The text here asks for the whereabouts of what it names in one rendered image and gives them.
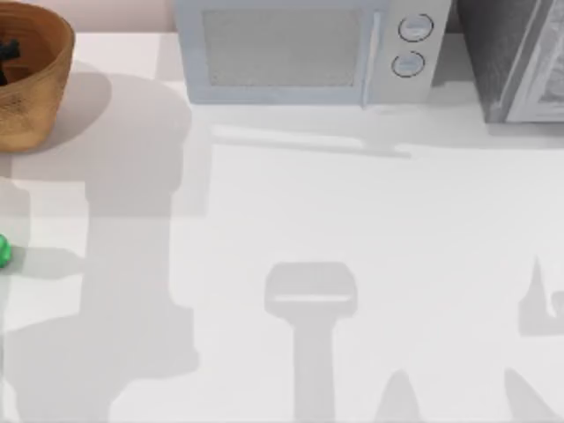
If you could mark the microwave oven door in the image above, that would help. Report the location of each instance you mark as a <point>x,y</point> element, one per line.
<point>277,50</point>

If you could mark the pale microwave oven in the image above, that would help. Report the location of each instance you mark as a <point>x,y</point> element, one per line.
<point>308,48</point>

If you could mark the round microwave knob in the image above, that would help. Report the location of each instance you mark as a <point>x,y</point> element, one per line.
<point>416,27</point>
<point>408,64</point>

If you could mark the brown woven basket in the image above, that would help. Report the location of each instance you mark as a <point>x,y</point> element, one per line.
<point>42,79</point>

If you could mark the green round object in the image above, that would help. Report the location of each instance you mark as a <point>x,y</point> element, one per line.
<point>3,251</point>

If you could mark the black object in basket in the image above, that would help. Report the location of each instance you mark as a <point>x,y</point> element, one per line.
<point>9,52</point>

